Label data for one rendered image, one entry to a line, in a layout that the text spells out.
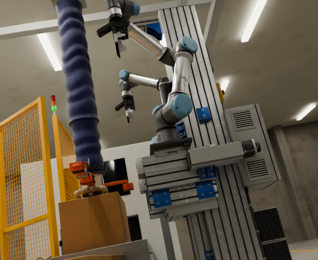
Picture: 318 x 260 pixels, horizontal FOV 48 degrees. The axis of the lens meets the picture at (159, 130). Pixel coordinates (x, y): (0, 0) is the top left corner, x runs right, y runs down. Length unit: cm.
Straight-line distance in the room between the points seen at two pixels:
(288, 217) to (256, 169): 1105
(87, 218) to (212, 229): 86
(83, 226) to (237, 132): 115
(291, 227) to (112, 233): 1100
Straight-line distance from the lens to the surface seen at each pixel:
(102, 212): 243
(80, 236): 244
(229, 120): 212
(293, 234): 1309
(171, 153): 187
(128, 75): 272
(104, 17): 448
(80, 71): 301
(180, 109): 182
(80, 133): 280
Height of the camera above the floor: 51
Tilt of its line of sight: 19 degrees up
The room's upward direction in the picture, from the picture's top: 12 degrees counter-clockwise
